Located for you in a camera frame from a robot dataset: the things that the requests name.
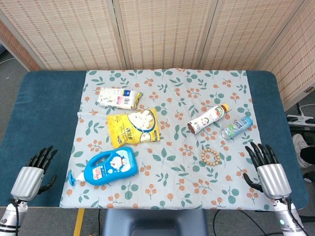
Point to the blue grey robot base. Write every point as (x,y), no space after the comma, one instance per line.
(155,222)

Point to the blue drink can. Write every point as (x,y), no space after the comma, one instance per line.
(237,127)

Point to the woven bamboo screen panel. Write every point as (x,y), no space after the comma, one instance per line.
(165,34)
(14,46)
(64,34)
(246,34)
(295,54)

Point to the white drink bottle orange cap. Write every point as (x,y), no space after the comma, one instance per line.
(208,119)

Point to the white sneaker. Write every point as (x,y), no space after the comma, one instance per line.
(299,145)

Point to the blue felt table cover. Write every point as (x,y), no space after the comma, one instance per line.
(46,110)

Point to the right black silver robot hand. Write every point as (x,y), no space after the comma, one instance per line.
(274,179)

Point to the black trouser leg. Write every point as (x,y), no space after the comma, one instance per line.
(308,155)

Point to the white snack package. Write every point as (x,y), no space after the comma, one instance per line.
(115,98)

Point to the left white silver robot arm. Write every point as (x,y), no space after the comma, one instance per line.
(6,221)

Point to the blue cartoon detergent bottle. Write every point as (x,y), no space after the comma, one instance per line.
(113,164)

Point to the yellow marshmallow bag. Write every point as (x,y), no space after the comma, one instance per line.
(128,130)

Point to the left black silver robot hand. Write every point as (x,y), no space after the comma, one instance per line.
(27,182)

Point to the floral tablecloth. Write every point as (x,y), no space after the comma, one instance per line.
(172,157)

